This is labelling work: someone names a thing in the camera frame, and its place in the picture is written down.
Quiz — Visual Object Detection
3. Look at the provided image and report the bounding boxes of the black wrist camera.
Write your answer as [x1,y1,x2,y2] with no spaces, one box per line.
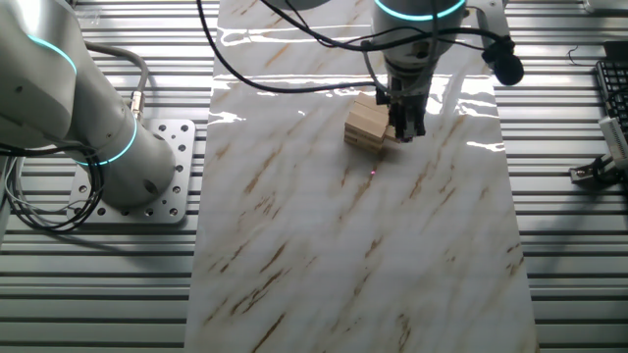
[481,36,525,87]

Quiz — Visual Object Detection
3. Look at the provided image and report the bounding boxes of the marble pattern table mat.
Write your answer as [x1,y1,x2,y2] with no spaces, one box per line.
[183,0,541,353]

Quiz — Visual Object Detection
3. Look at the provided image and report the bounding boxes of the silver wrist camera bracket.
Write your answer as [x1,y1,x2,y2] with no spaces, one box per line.
[465,0,511,50]

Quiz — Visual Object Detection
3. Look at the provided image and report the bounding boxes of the light grey device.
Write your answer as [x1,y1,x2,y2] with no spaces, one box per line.
[583,0,628,15]

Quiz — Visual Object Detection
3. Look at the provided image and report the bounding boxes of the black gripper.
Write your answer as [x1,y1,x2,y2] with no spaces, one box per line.
[387,90,428,143]

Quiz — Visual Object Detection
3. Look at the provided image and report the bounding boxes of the thin white cable bundle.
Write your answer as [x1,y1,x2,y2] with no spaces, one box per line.
[2,156,79,220]

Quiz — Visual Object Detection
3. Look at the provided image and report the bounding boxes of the black keyboard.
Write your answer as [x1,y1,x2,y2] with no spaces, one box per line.
[595,58,628,136]

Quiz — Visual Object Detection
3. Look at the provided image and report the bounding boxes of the thin black wire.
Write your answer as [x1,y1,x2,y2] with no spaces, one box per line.
[567,46,598,68]

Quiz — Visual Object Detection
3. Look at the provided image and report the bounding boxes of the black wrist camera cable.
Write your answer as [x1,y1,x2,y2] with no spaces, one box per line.
[259,0,506,53]

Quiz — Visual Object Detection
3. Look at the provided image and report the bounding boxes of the black box device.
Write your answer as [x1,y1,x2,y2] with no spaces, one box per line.
[602,40,628,63]

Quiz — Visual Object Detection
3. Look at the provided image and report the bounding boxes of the black exterior camera cable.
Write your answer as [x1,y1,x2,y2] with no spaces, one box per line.
[591,154,624,185]

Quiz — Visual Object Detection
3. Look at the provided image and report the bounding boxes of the long black gripper cable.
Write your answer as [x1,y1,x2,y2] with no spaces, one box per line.
[195,0,389,95]

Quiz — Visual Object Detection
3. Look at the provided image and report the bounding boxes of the thick grey base cable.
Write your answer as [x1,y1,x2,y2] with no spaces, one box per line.
[82,41,150,122]

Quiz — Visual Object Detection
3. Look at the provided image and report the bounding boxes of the metal camera mount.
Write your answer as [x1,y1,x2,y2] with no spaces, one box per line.
[568,155,622,186]

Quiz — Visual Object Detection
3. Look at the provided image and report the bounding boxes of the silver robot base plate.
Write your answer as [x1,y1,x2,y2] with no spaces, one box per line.
[66,119,196,226]

